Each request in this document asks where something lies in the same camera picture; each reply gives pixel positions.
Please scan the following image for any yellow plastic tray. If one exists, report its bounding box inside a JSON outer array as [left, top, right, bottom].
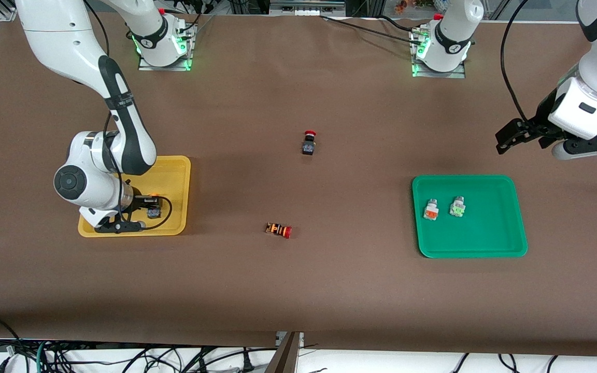
[[78, 155, 192, 238]]

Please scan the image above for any green plastic tray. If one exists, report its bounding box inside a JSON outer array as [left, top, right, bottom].
[[411, 175, 529, 259]]

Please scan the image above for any red button orange striped body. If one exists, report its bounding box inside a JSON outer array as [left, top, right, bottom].
[[265, 222, 293, 239]]

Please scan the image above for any brown table support beam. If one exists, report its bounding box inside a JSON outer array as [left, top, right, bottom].
[[265, 333, 300, 373]]

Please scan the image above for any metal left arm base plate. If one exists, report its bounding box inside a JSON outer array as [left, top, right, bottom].
[[411, 26, 466, 79]]

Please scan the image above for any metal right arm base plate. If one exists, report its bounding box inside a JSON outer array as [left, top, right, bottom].
[[138, 21, 198, 71]]

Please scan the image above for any black floor cable bundle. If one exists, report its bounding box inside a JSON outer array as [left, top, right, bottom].
[[45, 343, 258, 373]]

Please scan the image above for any short black table cable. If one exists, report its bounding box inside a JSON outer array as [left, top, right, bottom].
[[379, 15, 423, 33]]

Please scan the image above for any long black table cable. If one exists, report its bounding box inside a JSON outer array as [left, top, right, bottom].
[[319, 15, 417, 43]]

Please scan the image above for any grey metal table bracket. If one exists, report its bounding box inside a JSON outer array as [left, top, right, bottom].
[[276, 332, 305, 348]]

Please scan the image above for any aluminium frame profile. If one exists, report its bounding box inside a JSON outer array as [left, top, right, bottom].
[[269, 0, 347, 17]]

